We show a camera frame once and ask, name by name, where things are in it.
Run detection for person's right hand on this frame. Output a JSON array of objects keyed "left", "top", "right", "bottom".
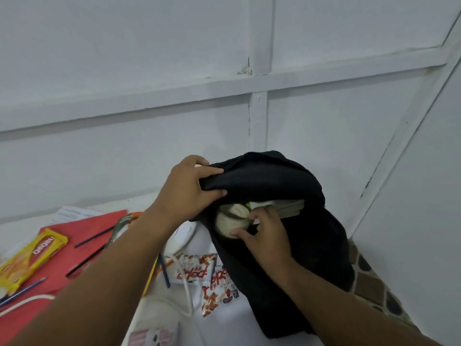
[{"left": 230, "top": 205, "right": 293, "bottom": 277}]

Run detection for person's left hand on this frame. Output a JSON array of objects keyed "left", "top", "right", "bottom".
[{"left": 153, "top": 155, "right": 228, "bottom": 229}]

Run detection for white tape roll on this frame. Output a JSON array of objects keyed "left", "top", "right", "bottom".
[{"left": 215, "top": 203, "right": 257, "bottom": 238}]

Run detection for black cloth bag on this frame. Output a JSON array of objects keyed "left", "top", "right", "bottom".
[{"left": 194, "top": 150, "right": 356, "bottom": 339}]

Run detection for person's left forearm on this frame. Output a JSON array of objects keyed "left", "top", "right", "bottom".
[{"left": 6, "top": 203, "right": 181, "bottom": 346}]

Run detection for person's right forearm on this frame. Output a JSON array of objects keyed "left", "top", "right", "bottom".
[{"left": 277, "top": 256, "right": 444, "bottom": 346}]

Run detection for green and white book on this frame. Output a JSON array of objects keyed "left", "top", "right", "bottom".
[{"left": 248, "top": 199, "right": 306, "bottom": 225}]

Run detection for white orange snack packet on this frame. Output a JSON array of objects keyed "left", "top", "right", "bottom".
[
  {"left": 176, "top": 253, "right": 218, "bottom": 284},
  {"left": 201, "top": 266, "right": 241, "bottom": 318}
]

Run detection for blue pen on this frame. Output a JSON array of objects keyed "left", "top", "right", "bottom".
[{"left": 158, "top": 253, "right": 171, "bottom": 289}]

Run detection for green and orange scissors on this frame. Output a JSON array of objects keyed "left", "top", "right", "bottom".
[{"left": 108, "top": 211, "right": 144, "bottom": 245}]

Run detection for yellow pencil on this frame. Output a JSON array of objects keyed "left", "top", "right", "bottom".
[{"left": 142, "top": 256, "right": 160, "bottom": 298}]

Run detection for dark pencil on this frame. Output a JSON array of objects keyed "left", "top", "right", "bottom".
[
  {"left": 66, "top": 244, "right": 109, "bottom": 278},
  {"left": 74, "top": 226, "right": 116, "bottom": 248}
]

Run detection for pink and white box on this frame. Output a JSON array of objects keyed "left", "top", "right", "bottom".
[{"left": 128, "top": 321, "right": 181, "bottom": 346}]

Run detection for white printed paper sheet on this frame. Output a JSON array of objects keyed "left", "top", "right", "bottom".
[{"left": 50, "top": 206, "right": 107, "bottom": 227}]

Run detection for red folder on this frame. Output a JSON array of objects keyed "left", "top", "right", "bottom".
[{"left": 0, "top": 210, "right": 129, "bottom": 346}]

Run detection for yellow snack packet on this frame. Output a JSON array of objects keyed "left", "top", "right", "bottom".
[{"left": 0, "top": 228, "right": 69, "bottom": 295}]

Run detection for blue pencil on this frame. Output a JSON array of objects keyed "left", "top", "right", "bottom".
[{"left": 0, "top": 277, "right": 47, "bottom": 306}]

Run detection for white charger cable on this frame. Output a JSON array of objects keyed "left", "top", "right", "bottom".
[{"left": 170, "top": 253, "right": 195, "bottom": 318}]

